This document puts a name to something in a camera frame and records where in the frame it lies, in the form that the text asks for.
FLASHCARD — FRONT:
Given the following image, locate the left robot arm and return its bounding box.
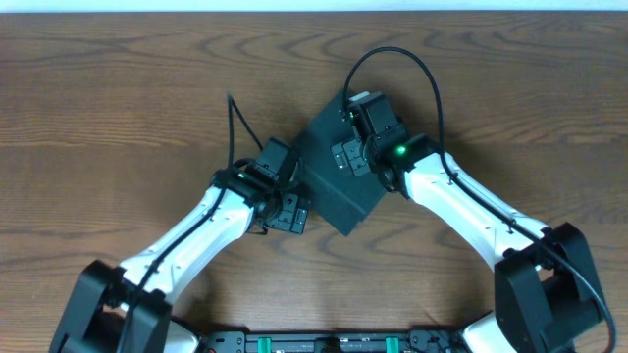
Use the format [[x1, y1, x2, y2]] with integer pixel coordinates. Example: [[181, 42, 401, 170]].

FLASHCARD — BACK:
[[50, 138, 303, 352]]

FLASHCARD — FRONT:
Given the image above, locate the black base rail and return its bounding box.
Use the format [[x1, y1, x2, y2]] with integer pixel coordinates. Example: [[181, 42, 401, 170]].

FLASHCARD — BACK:
[[196, 329, 469, 353]]

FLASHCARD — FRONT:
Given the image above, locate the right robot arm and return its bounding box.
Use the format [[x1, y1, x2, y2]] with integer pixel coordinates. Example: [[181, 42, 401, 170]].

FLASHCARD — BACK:
[[340, 92, 612, 352]]

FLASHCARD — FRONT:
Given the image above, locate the black gift box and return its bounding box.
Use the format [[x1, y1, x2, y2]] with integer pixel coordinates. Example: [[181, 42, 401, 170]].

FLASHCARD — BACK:
[[293, 94, 386, 235]]

